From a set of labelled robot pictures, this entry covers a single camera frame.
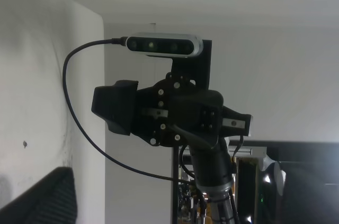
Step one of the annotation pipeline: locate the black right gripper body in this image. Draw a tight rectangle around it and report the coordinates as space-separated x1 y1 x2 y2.
133 77 224 148

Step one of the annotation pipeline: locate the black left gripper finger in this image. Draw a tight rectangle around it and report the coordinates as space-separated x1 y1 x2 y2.
1 167 77 223
91 80 138 136
221 106 253 137

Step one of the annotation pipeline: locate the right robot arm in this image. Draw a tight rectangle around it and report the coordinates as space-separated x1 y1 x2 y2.
92 74 252 223

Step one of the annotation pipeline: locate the dark monitor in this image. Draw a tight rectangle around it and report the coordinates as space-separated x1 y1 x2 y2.
258 142 338 223

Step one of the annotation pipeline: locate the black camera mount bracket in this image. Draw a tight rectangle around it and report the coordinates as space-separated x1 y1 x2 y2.
171 40 212 89

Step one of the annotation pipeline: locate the black camera cable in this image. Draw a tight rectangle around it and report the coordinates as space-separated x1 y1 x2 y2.
61 37 195 184

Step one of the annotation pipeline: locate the silver depth camera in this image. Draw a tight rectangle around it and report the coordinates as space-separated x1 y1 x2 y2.
126 32 203 58

